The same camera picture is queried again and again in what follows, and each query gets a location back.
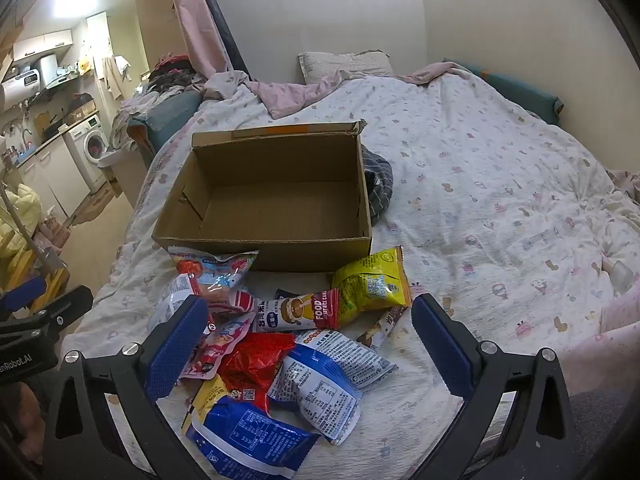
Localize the wooden drying rack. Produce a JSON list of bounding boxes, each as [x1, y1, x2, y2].
[[0, 240, 71, 306]]

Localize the hanging beige towel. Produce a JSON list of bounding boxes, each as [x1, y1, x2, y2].
[[102, 52, 132, 101]]

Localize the yellow snack packet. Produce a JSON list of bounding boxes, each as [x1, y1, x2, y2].
[[331, 245, 413, 328]]

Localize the white blue printed snack packet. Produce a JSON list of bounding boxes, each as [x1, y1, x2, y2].
[[295, 329, 398, 392], [267, 347, 363, 446]]

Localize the white wall cabinet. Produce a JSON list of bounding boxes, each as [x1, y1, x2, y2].
[[12, 30, 75, 63]]

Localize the pink curtain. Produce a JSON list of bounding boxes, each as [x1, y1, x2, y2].
[[167, 0, 233, 78]]

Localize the white kitchen appliance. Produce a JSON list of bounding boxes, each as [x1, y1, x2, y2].
[[37, 55, 61, 83]]

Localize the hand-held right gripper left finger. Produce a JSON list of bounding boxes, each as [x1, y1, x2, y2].
[[42, 296, 211, 480]]

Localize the printed white blanket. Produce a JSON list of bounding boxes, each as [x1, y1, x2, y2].
[[60, 67, 640, 480]]

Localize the brown cardboard box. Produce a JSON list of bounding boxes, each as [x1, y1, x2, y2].
[[151, 120, 373, 273]]

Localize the yellow clothing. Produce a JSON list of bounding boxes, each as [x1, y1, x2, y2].
[[0, 182, 43, 261]]

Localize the pile of clothes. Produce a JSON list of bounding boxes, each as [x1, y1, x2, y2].
[[112, 52, 206, 151]]

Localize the white base cabinet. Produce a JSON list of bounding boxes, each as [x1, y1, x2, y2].
[[15, 137, 93, 221]]

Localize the beige pillow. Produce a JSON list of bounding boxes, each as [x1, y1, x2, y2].
[[298, 50, 396, 86]]

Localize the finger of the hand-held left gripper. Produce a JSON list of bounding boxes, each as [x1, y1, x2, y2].
[[30, 285, 94, 333], [0, 276, 48, 317]]

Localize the white red rice cake packet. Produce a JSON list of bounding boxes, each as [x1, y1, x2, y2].
[[252, 287, 341, 333]]

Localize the grey striped cloth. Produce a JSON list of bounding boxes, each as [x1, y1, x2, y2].
[[361, 145, 395, 226]]

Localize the white washing machine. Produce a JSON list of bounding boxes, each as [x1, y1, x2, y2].
[[65, 114, 113, 193]]

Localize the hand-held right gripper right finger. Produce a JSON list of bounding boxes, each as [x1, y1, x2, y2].
[[400, 294, 581, 480]]

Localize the pink duvet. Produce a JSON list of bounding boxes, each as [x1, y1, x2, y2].
[[200, 60, 476, 121]]

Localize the pink white snack packet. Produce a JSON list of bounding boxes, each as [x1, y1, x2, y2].
[[177, 310, 256, 380]]

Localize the pink dotted cloth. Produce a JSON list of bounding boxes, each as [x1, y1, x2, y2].
[[565, 290, 640, 396]]

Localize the grey metal rod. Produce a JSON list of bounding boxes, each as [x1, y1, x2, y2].
[[0, 175, 68, 271]]

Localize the white water heater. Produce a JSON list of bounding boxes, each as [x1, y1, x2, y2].
[[0, 72, 43, 111]]

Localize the teal bed cushion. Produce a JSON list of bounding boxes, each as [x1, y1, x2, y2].
[[442, 57, 565, 126], [127, 90, 203, 156]]

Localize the clear pink blue snack packet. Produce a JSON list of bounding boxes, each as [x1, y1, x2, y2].
[[167, 246, 260, 306]]

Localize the brown chocolate bar wrapper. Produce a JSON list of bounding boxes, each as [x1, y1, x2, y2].
[[357, 305, 408, 350]]

